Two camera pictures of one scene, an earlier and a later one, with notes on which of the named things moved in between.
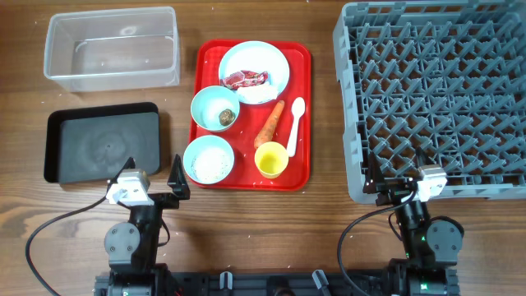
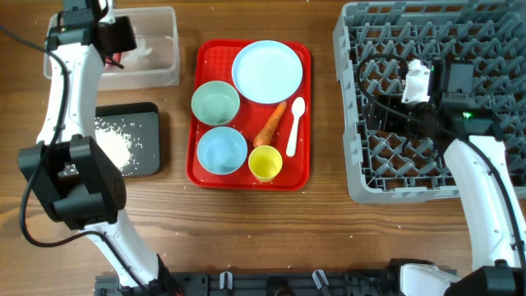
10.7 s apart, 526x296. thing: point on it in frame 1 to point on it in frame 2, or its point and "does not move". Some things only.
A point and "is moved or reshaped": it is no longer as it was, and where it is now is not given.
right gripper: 375,183 to 389,122
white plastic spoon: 297,108 does not move
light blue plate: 257,56 is moved or reshaped
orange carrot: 265,134 does not move
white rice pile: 209,159 to 114,139
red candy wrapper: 245,78 to 116,57
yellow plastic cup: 271,159 is moved or reshaped
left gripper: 176,180 to 126,27
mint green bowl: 209,102 is moved or reshaped
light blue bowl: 208,159 to 222,150
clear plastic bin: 113,50 does not move
